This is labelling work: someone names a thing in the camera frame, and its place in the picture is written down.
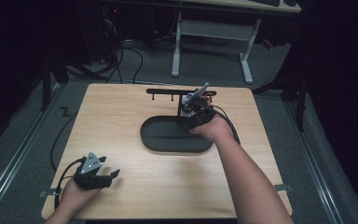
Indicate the white desk with metal legs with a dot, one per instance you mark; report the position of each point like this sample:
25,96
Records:
214,29

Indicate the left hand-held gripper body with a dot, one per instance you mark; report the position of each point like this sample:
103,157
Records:
88,180

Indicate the grey tape piece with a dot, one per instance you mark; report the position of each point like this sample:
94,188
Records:
284,187
48,193

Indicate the black hanger stand with tray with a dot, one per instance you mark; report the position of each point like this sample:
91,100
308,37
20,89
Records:
167,137

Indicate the black keyboard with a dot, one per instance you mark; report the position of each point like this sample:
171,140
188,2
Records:
265,2

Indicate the black zigzag tape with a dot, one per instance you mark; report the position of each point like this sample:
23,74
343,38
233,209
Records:
65,111

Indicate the person's left hand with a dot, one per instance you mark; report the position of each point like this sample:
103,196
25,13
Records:
74,196

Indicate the dark computer tower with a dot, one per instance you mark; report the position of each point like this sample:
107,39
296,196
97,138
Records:
110,31

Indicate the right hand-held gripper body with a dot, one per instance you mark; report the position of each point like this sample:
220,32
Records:
200,116

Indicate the metal floor rail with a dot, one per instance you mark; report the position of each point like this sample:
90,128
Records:
313,165
15,157

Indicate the red object under desk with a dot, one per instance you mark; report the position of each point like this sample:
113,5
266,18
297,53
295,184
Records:
267,44

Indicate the person's right hand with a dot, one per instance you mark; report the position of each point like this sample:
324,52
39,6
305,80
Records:
214,129

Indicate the black metal stand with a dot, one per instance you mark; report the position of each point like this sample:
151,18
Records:
46,81
301,102

